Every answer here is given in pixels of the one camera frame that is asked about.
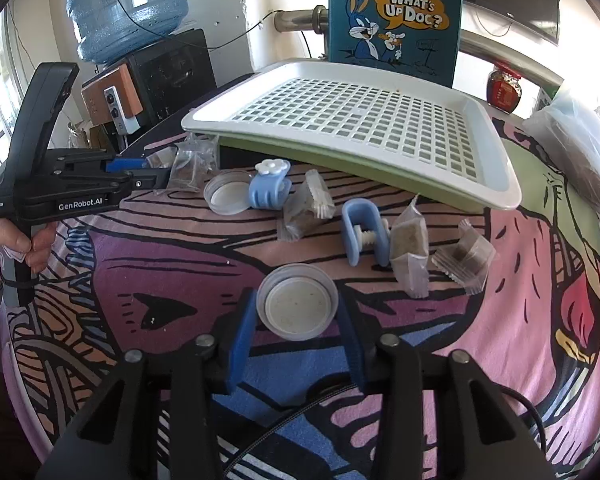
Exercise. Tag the blue flower hair claw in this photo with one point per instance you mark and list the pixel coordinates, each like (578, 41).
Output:
(265, 192)

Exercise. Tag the red-lidded glass jar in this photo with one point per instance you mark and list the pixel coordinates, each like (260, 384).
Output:
(504, 91)

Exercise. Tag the white perforated plastic tray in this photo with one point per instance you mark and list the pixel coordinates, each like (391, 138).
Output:
(205, 119)

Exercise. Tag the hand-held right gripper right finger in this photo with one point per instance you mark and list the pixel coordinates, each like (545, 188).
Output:
(352, 345)

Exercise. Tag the clear plastic lid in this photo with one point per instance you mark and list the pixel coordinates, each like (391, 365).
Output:
(295, 305)

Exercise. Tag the blue clamp with white screw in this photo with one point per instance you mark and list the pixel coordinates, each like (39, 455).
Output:
(352, 240)

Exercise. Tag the green white carton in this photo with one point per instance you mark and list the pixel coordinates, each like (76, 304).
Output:
(547, 96)

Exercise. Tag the orange white socket box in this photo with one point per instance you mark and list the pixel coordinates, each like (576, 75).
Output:
(125, 90)

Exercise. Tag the clear round plastic container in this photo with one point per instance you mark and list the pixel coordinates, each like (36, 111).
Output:
(227, 195)

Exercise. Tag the clear plastic bag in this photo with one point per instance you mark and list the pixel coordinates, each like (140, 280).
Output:
(580, 145)

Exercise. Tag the black water dispenser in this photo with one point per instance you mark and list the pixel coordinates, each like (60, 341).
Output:
(175, 75)

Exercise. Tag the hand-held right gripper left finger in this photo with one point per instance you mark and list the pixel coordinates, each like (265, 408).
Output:
(242, 340)

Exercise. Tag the blue water jug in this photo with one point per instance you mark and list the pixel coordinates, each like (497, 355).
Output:
(125, 20)

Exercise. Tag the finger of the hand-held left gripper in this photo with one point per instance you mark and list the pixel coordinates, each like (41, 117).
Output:
(145, 180)
(127, 164)

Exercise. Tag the blue cartoon rabbit tote bag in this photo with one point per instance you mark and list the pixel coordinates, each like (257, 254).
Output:
(340, 10)

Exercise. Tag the brown cardboard box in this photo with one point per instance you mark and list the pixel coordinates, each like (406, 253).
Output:
(97, 139)

